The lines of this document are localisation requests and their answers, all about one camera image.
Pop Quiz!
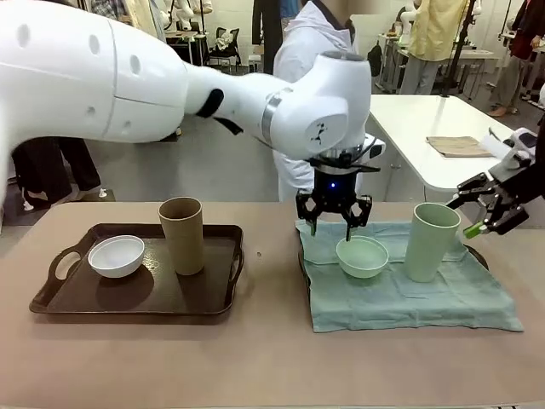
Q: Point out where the white background table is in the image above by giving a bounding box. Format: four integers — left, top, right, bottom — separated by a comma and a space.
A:
368, 94, 545, 193

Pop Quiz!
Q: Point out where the dark brown tray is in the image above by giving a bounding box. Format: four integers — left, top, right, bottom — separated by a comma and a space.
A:
293, 221, 490, 295
29, 224, 246, 316

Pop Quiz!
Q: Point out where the black tripod pole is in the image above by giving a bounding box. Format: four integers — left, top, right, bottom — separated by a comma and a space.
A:
440, 0, 476, 97

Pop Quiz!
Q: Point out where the person in red plaid shirt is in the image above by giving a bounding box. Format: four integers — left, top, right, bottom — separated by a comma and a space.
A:
11, 135, 104, 210

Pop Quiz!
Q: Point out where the light green tall cup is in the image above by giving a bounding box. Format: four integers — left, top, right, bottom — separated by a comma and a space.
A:
403, 202, 462, 283

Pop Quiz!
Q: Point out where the white bowl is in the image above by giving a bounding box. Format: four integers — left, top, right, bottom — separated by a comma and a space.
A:
88, 234, 146, 279

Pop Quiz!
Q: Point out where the brown tall cup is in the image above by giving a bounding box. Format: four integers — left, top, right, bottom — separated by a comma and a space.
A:
158, 196, 204, 276

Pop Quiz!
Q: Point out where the green cloth mat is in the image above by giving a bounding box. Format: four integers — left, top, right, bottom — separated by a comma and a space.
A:
296, 220, 524, 333

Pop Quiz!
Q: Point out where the person in yellow shirt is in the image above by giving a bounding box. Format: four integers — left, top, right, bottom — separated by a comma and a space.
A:
399, 0, 470, 95

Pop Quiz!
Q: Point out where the person in white coat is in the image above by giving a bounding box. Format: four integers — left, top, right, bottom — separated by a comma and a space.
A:
272, 0, 376, 202

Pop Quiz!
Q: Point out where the light green bowl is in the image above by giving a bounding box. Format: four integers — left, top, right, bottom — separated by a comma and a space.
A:
336, 236, 389, 279

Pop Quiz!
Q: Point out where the black office chair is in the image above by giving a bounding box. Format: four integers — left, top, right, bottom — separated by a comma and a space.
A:
208, 27, 242, 69

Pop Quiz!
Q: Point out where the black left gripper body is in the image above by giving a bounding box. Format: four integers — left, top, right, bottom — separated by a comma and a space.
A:
308, 167, 363, 214

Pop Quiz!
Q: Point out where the person in dark red top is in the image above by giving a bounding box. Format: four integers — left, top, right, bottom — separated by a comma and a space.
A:
488, 0, 545, 117

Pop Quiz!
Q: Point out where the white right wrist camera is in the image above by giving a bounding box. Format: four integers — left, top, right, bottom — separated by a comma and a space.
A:
485, 127, 510, 157

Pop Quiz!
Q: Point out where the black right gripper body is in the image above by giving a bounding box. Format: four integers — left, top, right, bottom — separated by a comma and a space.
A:
489, 164, 531, 236

